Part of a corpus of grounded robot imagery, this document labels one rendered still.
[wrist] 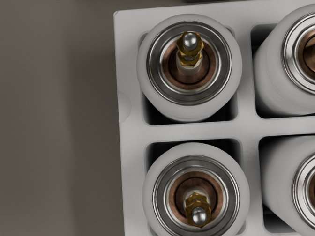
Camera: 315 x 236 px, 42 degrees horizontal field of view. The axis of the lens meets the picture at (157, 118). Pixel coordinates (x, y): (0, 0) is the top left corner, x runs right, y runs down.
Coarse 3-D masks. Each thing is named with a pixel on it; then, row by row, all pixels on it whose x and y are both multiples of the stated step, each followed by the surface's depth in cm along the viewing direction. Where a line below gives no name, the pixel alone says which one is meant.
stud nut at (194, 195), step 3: (195, 192) 32; (192, 195) 32; (195, 195) 32; (198, 195) 32; (201, 195) 32; (204, 195) 33; (189, 198) 32; (192, 198) 32; (195, 198) 32; (198, 198) 32; (201, 198) 32; (204, 198) 32; (186, 201) 32; (189, 201) 32; (204, 201) 32; (207, 201) 32; (186, 204) 32
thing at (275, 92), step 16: (288, 16) 37; (272, 32) 37; (272, 48) 36; (256, 64) 42; (272, 64) 36; (256, 80) 43; (272, 80) 37; (288, 80) 36; (256, 96) 46; (272, 96) 40; (288, 96) 36; (304, 96) 36; (272, 112) 47; (288, 112) 43; (304, 112) 40
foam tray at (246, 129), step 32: (256, 0) 44; (288, 0) 43; (128, 32) 44; (256, 32) 47; (128, 64) 44; (128, 96) 44; (128, 128) 44; (160, 128) 43; (192, 128) 43; (224, 128) 43; (256, 128) 43; (288, 128) 43; (128, 160) 43; (256, 160) 43; (128, 192) 43; (256, 192) 42; (128, 224) 43; (256, 224) 42
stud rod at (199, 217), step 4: (196, 208) 28; (200, 208) 28; (192, 212) 28; (196, 212) 27; (200, 212) 27; (204, 212) 27; (192, 216) 27; (196, 216) 27; (200, 216) 27; (204, 216) 27; (192, 220) 27; (196, 220) 27; (200, 220) 27; (204, 220) 27; (196, 224) 27; (200, 224) 27
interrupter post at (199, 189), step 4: (188, 188) 35; (192, 188) 34; (196, 188) 34; (200, 188) 34; (184, 192) 36; (188, 192) 33; (192, 192) 33; (200, 192) 33; (204, 192) 33; (184, 196) 33; (188, 196) 33; (208, 196) 33; (184, 200) 33; (208, 200) 33; (184, 204) 33; (184, 208) 33
